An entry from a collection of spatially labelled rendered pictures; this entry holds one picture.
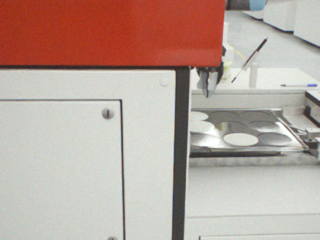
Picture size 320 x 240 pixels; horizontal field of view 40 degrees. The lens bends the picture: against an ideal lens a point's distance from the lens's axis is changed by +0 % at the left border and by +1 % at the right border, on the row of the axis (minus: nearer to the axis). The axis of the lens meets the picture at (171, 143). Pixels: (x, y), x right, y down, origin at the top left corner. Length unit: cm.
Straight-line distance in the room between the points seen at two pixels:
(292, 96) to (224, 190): 61
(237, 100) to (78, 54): 99
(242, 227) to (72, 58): 61
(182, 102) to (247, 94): 90
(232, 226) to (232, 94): 65
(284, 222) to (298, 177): 22
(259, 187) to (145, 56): 62
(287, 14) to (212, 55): 926
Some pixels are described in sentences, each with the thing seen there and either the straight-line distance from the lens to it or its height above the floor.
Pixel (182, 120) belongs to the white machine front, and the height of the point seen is 113.
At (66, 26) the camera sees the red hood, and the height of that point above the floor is 129.
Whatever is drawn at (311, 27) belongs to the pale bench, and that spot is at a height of 33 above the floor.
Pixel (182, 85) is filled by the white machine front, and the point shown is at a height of 119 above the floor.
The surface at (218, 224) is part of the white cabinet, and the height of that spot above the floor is 79.
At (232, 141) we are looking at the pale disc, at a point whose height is 90.
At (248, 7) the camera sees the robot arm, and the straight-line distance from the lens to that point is 135.
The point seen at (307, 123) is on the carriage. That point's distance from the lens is 158.
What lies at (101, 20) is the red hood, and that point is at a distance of 71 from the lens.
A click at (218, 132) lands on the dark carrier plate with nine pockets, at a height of 90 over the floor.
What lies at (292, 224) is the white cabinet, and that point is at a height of 79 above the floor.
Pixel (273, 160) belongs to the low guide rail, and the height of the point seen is 84.
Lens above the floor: 138
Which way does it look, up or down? 22 degrees down
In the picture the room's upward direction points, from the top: 1 degrees clockwise
